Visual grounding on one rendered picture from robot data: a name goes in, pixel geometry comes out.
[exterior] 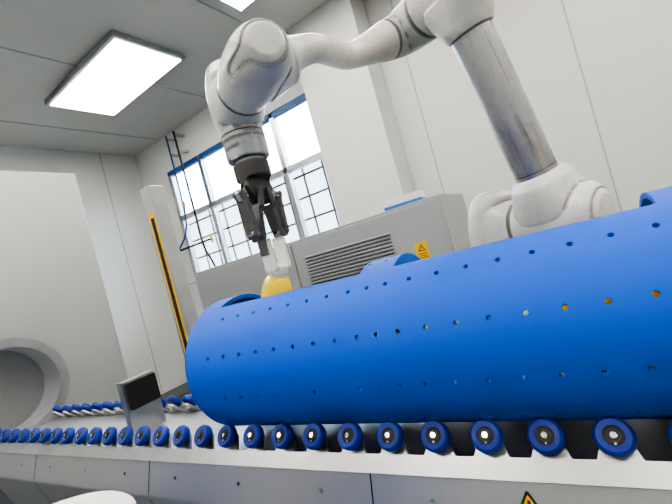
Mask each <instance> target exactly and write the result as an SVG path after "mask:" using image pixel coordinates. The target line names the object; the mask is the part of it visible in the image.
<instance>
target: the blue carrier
mask: <svg viewBox="0 0 672 504"><path fill-rule="evenodd" d="M654 291H657V292H659V294H660V295H659V297H654V296H653V295H652V292H654ZM606 298H610V299H611V300H612V303H610V304H607V303H605V299H606ZM563 305H568V309H567V310H563V309H562V306H563ZM525 310H527V311H528V315H527V316H525V315H524V314H523V312H524V311H525ZM456 321H458V322H459V324H458V325H456V324H455V322H456ZM426 325H427V326H428V329H427V330H426V329H425V326H426ZM398 329H399V331H400V332H399V334H398V333H397V330H398ZM376 333H377V334H378V336H376ZM357 336H359V339H358V338H357ZM314 343H315V345H314ZM649 366H653V367H649ZM603 369H607V370H603ZM185 371H186V378H187V382H188V386H189V389H190V392H191V394H192V397H193V398H194V400H195V402H196V404H197V405H198V407H199V408H200V409H201V410H202V411H203V413H204V414H205V415H207V416H208V417H209V418H210V419H212V420H213V421H215V422H217V423H220V424H223V425H226V424H231V425H234V426H249V425H251V424H254V423H255V424H259V425H278V424H280V423H286V424H289V425H309V424H310V423H313V422H317V423H320V424H344V423H346V422H350V421H351V422H355V423H357V424H372V423H383V422H385V421H394V422H396V423H426V422H428V421H430V420H439V421H441V422H476V421H477V420H479V419H490V420H492V421H532V420H534V419H536V418H549V419H551V420H598V419H599V418H601V417H605V416H614V417H617V418H620V419H662V418H672V186H668V187H664V188H660V189H656V190H652V191H648V192H644V193H642V194H641V196H640V199H639V208H635V209H631V210H627V211H623V212H618V213H614V214H610V215H606V216H602V217H598V218H593V219H589V220H585V221H581V222H577V223H572V224H568V225H564V226H560V227H556V228H552V229H547V230H543V231H539V232H535V233H531V234H526V235H522V236H518V237H514V238H510V239H506V240H501V241H497V242H493V243H489V244H485V245H480V246H476V247H472V248H468V249H464V250H460V251H455V252H451V253H447V254H443V255H439V256H435V257H430V258H426V259H422V260H421V259H420V258H419V257H417V256H416V255H414V254H412V253H404V254H400V255H396V256H392V257H388V258H384V259H380V260H376V261H372V262H370V263H368V264H367V265H366V266H365V267H364V268H363V269H362V270H361V272H360V274H359V275H355V276H351V277H347V278H343V279H338V280H334V281H330V282H326V283H322V284H317V285H313V286H309V287H305V288H301V289H297V290H292V291H288V292H284V293H280V294H276V295H271V296H267V297H263V298H261V296H260V295H256V294H242V295H238V296H234V297H230V298H226V299H223V300H220V301H218V302H216V303H214V304H212V305H211V306H209V307H208V308H207V309H206V310H205V311H204V312H203V313H202V314H201V315H200V316H199V318H198V319H197V321H196V322H195V324H194V326H193V328H192V330H191V333H190V335H189V338H188V342H187V347H186V354H185ZM561 372H564V373H561ZM456 380H457V381H456Z"/></svg>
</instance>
